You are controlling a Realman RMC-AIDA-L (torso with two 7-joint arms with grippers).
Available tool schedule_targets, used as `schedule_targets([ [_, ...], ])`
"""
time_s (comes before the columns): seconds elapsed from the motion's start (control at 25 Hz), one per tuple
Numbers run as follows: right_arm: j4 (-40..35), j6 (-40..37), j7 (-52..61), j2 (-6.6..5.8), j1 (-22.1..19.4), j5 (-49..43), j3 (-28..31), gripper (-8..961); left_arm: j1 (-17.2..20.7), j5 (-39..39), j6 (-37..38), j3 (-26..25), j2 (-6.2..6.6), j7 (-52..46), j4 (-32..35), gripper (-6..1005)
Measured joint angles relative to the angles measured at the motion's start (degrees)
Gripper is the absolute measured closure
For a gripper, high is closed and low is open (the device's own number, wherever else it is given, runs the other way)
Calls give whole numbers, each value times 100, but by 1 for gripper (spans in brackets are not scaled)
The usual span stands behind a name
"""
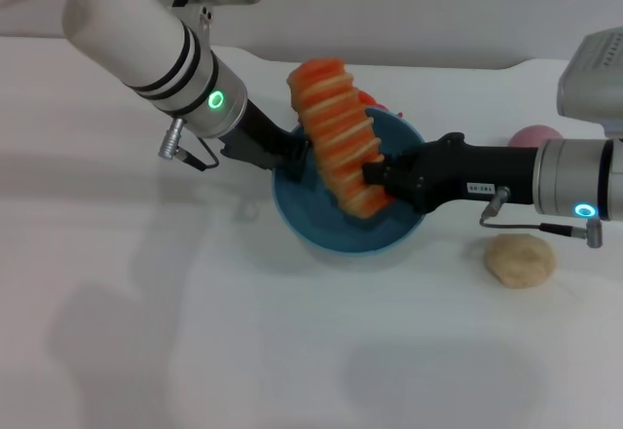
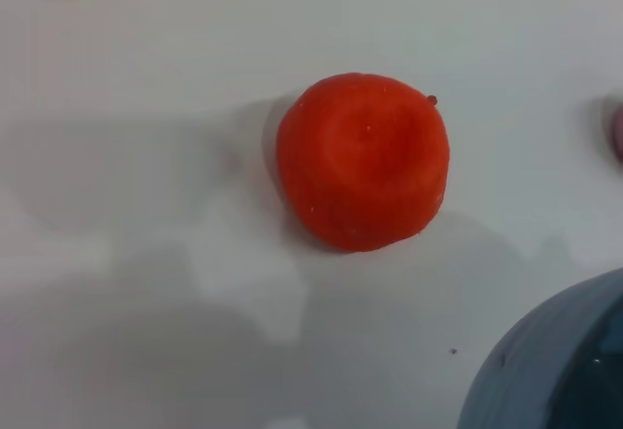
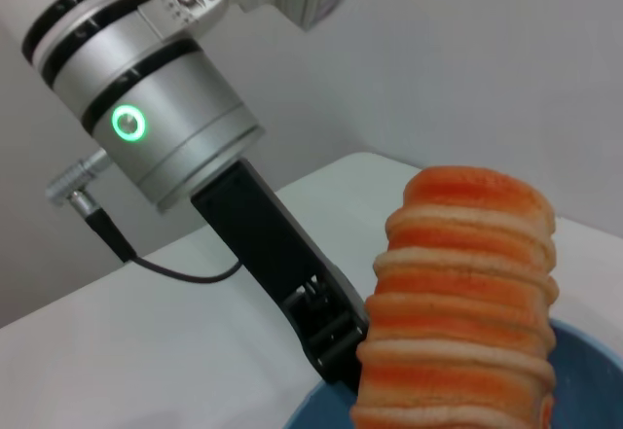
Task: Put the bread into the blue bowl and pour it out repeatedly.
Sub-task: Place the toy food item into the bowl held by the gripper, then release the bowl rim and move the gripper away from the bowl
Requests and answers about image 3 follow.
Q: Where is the blue bowl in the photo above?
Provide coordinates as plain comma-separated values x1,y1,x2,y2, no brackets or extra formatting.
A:
283,319,623,429

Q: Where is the left arm connector cable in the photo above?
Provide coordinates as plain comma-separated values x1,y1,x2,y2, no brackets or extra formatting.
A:
45,149,242,285

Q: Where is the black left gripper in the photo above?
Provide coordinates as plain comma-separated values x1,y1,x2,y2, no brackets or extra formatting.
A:
190,159,371,396

